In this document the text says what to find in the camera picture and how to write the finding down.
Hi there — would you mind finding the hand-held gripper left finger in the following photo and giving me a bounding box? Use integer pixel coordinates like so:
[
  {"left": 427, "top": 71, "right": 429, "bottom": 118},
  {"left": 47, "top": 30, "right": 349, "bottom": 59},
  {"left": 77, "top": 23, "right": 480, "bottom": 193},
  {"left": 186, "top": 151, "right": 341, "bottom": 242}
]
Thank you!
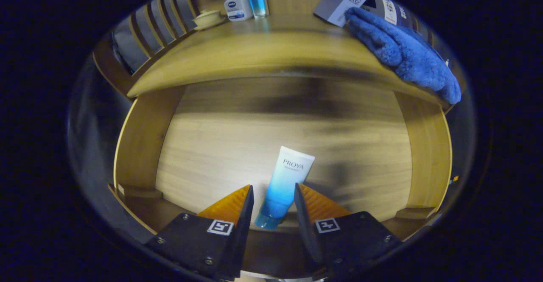
[{"left": 143, "top": 184, "right": 255, "bottom": 282}]

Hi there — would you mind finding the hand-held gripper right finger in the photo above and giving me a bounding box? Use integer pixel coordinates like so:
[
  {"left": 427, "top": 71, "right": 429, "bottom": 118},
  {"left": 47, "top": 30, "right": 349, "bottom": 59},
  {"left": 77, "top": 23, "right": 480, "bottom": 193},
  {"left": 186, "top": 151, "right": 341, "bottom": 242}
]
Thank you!
[{"left": 294, "top": 183, "right": 403, "bottom": 279}]

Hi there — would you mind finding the blue and white tube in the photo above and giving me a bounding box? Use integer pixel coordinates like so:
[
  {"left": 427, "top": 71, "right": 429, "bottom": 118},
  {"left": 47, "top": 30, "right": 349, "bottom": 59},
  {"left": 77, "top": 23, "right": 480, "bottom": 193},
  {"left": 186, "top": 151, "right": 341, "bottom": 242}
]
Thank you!
[{"left": 254, "top": 146, "right": 316, "bottom": 230}]

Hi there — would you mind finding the wooden drawer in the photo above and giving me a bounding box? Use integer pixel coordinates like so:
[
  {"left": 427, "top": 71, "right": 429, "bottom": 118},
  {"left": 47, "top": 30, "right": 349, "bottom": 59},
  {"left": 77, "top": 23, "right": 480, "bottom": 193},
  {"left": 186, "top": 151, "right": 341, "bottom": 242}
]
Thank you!
[{"left": 107, "top": 75, "right": 453, "bottom": 279}]

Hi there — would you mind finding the wooden countertop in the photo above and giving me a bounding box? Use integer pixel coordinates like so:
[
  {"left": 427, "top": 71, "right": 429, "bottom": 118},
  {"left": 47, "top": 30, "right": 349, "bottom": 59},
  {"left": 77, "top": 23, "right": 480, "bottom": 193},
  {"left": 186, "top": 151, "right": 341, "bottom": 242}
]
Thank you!
[{"left": 126, "top": 13, "right": 451, "bottom": 109}]

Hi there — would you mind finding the blue towel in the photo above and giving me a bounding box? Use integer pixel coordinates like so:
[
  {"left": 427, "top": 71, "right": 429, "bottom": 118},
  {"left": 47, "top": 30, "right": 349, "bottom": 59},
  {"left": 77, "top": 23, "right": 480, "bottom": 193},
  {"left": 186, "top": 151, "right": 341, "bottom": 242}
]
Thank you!
[{"left": 344, "top": 7, "right": 462, "bottom": 104}]

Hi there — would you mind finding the small beige lidded cup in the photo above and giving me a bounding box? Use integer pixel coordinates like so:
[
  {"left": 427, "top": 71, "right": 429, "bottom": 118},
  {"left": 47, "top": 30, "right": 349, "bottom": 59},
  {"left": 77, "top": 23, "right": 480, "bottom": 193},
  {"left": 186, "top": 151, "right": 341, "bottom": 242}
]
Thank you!
[{"left": 192, "top": 10, "right": 227, "bottom": 31}]

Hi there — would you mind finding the black backdrop cloth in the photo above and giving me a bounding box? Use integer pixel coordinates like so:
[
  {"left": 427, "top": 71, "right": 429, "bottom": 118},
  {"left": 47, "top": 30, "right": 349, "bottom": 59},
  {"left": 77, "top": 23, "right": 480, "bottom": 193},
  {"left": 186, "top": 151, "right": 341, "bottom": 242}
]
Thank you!
[{"left": 111, "top": 0, "right": 196, "bottom": 75}]

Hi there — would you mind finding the white lotion bottle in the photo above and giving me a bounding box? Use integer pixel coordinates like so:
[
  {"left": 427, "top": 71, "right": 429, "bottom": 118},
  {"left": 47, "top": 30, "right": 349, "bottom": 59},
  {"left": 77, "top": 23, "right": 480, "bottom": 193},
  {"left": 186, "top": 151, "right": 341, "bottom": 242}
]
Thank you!
[{"left": 224, "top": 0, "right": 254, "bottom": 22}]

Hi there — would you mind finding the grey book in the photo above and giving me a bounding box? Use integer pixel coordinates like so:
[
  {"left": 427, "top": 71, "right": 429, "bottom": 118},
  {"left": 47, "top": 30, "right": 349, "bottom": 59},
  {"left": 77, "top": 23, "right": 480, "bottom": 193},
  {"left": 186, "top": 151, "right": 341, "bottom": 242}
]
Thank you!
[{"left": 313, "top": 0, "right": 374, "bottom": 28}]

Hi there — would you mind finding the white spine book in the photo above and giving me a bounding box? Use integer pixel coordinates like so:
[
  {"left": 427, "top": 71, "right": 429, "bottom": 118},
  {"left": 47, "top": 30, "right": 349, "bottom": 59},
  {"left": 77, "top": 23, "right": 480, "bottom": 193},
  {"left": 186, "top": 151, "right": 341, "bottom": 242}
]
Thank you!
[{"left": 373, "top": 0, "right": 399, "bottom": 26}]

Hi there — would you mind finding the dark blue book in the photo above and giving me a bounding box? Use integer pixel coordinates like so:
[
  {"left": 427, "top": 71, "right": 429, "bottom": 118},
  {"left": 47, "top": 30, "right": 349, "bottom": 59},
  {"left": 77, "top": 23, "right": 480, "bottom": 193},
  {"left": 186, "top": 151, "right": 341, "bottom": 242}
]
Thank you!
[{"left": 397, "top": 4, "right": 429, "bottom": 41}]

